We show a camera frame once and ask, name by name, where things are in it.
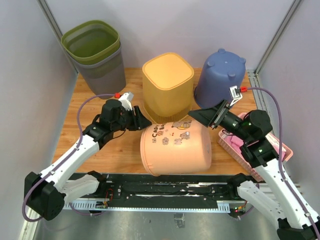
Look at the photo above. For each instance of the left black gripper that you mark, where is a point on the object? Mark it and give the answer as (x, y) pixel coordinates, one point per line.
(139, 123)

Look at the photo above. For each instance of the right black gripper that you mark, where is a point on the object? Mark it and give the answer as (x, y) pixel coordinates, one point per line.
(208, 116)

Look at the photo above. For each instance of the large blue plastic bucket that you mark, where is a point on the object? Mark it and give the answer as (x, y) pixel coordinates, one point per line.
(221, 71)

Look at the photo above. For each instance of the yellow slatted waste bin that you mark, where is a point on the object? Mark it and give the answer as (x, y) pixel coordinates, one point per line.
(167, 87)

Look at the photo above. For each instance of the peach cartoon plastic bucket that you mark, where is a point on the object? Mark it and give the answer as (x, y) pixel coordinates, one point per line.
(181, 147)

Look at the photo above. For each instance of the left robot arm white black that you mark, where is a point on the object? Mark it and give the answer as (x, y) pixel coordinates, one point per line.
(49, 191)

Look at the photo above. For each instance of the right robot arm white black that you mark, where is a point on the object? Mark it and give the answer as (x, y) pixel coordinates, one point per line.
(290, 214)

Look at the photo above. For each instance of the pink towel in basket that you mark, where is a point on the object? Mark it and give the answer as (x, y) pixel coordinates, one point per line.
(235, 143)

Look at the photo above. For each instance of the pink perforated basket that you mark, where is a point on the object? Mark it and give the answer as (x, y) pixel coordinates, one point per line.
(239, 159)

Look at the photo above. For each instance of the grey mesh waste bin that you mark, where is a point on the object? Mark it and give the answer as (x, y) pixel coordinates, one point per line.
(106, 77)

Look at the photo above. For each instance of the green mesh waste bin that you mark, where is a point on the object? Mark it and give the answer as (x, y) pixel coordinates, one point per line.
(91, 42)

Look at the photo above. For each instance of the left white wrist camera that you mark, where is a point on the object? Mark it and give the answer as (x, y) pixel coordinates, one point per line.
(126, 99)

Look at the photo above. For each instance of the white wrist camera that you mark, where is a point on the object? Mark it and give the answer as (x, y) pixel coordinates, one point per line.
(126, 99)
(236, 95)

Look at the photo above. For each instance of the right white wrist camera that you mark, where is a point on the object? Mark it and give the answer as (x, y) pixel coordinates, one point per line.
(236, 95)

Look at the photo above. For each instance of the right aluminium frame post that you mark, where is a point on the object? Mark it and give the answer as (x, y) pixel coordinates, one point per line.
(295, 5)

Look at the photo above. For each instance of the aluminium frame post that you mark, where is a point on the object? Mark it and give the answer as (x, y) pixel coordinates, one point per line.
(295, 5)
(56, 29)

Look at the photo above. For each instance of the left aluminium frame post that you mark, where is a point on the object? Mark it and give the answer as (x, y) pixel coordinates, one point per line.
(56, 29)

